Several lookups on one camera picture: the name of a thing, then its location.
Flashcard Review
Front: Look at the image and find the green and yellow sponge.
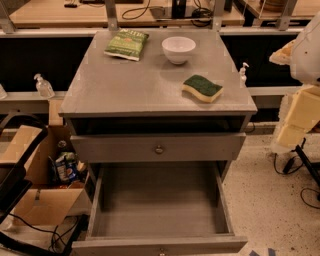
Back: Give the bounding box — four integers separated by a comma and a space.
182, 75, 223, 103

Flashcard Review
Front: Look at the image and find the grey upper drawer with knob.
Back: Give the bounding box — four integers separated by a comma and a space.
71, 133, 246, 163

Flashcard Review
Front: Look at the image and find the open cardboard box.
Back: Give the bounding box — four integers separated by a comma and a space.
13, 99, 91, 225

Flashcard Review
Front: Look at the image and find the black chair frame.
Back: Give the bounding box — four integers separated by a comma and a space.
0, 112, 48, 223

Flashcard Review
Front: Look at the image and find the black floor cable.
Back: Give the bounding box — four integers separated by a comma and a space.
273, 153, 320, 210

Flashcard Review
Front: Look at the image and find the black stand base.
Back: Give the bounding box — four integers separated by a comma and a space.
295, 139, 320, 187

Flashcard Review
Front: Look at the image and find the open grey middle drawer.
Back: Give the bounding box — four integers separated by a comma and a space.
73, 162, 247, 256

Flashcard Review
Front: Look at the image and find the white ceramic bowl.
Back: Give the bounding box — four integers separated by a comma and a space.
162, 36, 196, 65

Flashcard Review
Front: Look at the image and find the green chip bag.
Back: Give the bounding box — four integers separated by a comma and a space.
104, 29, 149, 61

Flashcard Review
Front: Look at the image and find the black cable on desk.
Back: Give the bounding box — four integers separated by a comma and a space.
121, 0, 152, 20

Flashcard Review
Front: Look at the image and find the blue snack package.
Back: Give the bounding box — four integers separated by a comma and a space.
55, 152, 78, 183

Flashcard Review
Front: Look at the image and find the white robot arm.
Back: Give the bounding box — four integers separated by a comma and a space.
269, 12, 320, 154

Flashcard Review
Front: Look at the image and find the clear sanitizer pump bottle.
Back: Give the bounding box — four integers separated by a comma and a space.
34, 73, 55, 99

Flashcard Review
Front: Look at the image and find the small white pump bottle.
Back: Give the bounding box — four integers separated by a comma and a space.
239, 62, 249, 85

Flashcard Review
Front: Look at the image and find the wooden back desk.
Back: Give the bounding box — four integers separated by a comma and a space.
9, 0, 246, 28

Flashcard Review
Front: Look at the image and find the grey wooden drawer cabinet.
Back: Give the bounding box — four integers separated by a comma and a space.
58, 28, 258, 256

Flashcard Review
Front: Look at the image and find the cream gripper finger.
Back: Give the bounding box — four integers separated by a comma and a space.
269, 40, 295, 65
275, 85, 320, 149

